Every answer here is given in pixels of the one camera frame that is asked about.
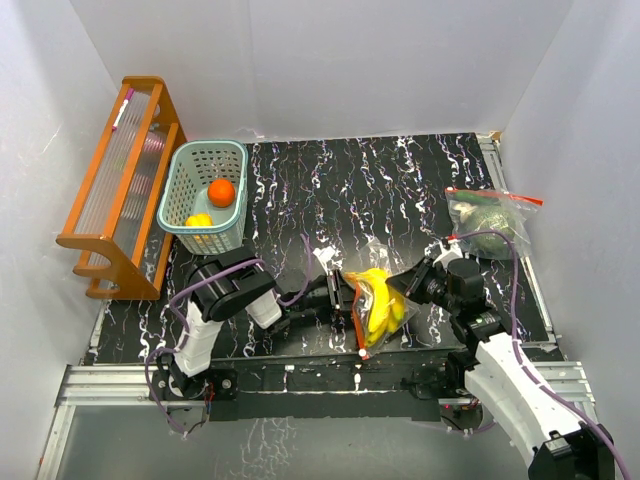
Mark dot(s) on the fake orange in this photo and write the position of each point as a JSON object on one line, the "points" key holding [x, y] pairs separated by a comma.
{"points": [[221, 193]]}

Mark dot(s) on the clear zip bag with vegetables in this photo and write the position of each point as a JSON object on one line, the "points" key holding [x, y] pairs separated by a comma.
{"points": [[490, 224]]}

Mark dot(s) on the fake banana bunch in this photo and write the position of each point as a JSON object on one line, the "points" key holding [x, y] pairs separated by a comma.
{"points": [[377, 310]]}

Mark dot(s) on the teal plastic basket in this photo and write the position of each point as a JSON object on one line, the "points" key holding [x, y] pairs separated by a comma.
{"points": [[194, 166]]}

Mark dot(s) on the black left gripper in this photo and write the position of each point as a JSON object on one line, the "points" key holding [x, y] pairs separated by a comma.
{"points": [[340, 295]]}

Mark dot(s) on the pink white marker pen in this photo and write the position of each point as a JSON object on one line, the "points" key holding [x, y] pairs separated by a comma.
{"points": [[122, 109]]}

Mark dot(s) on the aluminium frame rail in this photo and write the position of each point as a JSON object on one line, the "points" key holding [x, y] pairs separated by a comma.
{"points": [[410, 386]]}

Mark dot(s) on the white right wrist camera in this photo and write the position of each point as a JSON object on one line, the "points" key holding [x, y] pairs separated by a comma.
{"points": [[449, 250]]}

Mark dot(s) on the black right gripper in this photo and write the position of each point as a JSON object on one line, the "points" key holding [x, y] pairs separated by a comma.
{"points": [[411, 281]]}

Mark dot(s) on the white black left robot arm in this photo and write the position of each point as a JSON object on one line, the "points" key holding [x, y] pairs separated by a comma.
{"points": [[236, 281]]}

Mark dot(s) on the clear zip bag with fruit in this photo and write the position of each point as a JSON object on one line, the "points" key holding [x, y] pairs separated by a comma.
{"points": [[376, 254]]}

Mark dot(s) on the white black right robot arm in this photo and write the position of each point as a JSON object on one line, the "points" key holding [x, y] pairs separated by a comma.
{"points": [[554, 438]]}

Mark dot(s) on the fake yellow bell pepper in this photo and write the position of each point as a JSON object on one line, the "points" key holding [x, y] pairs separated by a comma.
{"points": [[200, 220]]}

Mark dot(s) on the orange wooden rack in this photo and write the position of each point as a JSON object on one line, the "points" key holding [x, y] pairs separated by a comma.
{"points": [[123, 252]]}

